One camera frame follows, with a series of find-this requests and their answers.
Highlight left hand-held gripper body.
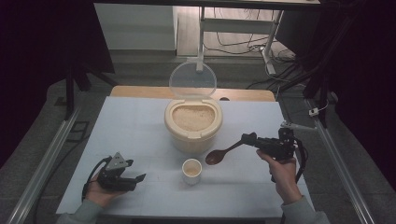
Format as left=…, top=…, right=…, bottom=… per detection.
left=97, top=151, right=136, bottom=192

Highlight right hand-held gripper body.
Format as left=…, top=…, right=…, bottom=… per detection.
left=258, top=120, right=317, bottom=162

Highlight brown wooden spoon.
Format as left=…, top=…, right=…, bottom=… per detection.
left=205, top=139, right=247, bottom=166

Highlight small white cup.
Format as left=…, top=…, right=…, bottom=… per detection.
left=181, top=158, right=203, bottom=187

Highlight rice portion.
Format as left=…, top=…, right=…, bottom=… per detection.
left=185, top=164, right=200, bottom=176

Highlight cream rice container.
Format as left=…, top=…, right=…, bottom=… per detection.
left=163, top=97, right=224, bottom=153

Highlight uncooked rice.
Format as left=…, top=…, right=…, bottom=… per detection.
left=171, top=105, right=217, bottom=133

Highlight person's left hand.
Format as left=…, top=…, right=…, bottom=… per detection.
left=84, top=174, right=127, bottom=209

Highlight person's right hand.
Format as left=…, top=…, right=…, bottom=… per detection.
left=255, top=148, right=304, bottom=205

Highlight white table sheet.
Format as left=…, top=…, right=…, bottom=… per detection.
left=55, top=95, right=314, bottom=218

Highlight black metal stand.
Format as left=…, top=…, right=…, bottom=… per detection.
left=276, top=12, right=356, bottom=129

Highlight clear container lid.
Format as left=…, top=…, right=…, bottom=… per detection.
left=168, top=59, right=218, bottom=101

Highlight black tripod stand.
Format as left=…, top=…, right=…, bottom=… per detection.
left=64, top=60, right=120, bottom=120

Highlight dark curtain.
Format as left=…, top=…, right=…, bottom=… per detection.
left=0, top=0, right=115, bottom=169
left=275, top=0, right=396, bottom=190

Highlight white panel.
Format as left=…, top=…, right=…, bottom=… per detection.
left=92, top=3, right=177, bottom=51

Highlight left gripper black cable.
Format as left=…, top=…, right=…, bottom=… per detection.
left=81, top=156, right=111, bottom=202

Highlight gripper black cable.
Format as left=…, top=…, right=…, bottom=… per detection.
left=293, top=138, right=309, bottom=185
left=81, top=156, right=111, bottom=202

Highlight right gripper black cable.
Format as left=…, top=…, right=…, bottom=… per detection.
left=293, top=138, right=309, bottom=185

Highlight black floor frame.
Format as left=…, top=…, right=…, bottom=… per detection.
left=66, top=120, right=90, bottom=144

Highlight aluminium rail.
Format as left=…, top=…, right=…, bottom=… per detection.
left=6, top=106, right=82, bottom=224
left=304, top=98, right=376, bottom=224

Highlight black floor cables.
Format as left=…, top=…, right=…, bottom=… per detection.
left=204, top=7, right=300, bottom=91

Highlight white desk frame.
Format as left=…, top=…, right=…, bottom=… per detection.
left=195, top=7, right=285, bottom=76

